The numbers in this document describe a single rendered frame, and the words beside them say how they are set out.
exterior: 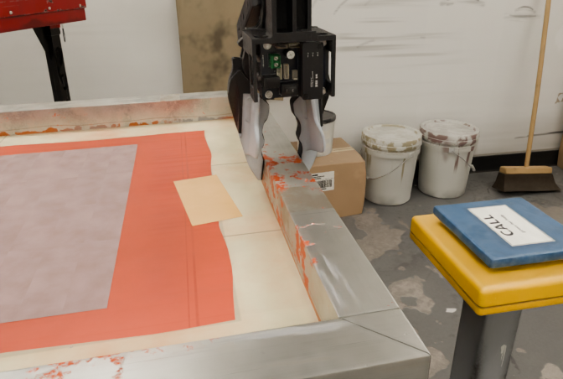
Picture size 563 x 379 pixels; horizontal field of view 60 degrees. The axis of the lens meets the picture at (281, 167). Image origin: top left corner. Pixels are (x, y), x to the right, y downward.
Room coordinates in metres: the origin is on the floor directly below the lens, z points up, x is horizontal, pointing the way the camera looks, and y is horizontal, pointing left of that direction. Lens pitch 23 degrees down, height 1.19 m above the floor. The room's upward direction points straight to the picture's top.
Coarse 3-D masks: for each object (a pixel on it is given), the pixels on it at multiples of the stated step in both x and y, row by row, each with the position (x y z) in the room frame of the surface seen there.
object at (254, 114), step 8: (248, 96) 0.46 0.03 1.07; (248, 104) 0.45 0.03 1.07; (256, 104) 0.44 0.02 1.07; (264, 104) 0.46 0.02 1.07; (248, 112) 0.45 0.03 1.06; (256, 112) 0.44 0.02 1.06; (264, 112) 0.46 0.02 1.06; (248, 120) 0.45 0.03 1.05; (256, 120) 0.43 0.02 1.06; (264, 120) 0.46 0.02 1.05; (248, 128) 0.45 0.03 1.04; (256, 128) 0.43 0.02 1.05; (240, 136) 0.45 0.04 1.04; (248, 136) 0.45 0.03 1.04; (256, 136) 0.42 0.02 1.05; (248, 144) 0.45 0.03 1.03; (256, 144) 0.41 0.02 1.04; (248, 152) 0.45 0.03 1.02; (256, 152) 0.41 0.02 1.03; (248, 160) 0.45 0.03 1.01; (256, 160) 0.46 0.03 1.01; (256, 168) 0.46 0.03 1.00; (256, 176) 0.46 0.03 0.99
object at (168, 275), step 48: (0, 240) 0.37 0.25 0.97; (48, 240) 0.37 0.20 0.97; (96, 240) 0.36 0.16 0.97; (144, 240) 0.36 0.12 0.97; (192, 240) 0.36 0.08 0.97; (0, 288) 0.30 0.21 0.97; (48, 288) 0.30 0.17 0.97; (96, 288) 0.30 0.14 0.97; (144, 288) 0.30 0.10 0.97; (192, 288) 0.29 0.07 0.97; (0, 336) 0.25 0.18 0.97; (48, 336) 0.25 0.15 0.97; (96, 336) 0.25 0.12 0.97
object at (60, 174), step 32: (0, 160) 0.56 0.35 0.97; (32, 160) 0.55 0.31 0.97; (64, 160) 0.55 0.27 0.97; (96, 160) 0.55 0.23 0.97; (128, 160) 0.55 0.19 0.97; (160, 160) 0.55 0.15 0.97; (192, 160) 0.55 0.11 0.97; (0, 192) 0.46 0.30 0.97; (32, 192) 0.46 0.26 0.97; (64, 192) 0.46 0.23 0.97; (96, 192) 0.46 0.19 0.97; (128, 192) 0.46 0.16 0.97; (160, 192) 0.46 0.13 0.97
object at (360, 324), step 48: (144, 96) 0.72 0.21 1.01; (192, 96) 0.72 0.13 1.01; (288, 144) 0.50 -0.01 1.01; (288, 192) 0.38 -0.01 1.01; (288, 240) 0.35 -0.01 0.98; (336, 240) 0.30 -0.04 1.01; (336, 288) 0.25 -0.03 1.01; (384, 288) 0.24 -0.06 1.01; (240, 336) 0.21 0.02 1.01; (288, 336) 0.20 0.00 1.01; (336, 336) 0.20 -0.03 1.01; (384, 336) 0.20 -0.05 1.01
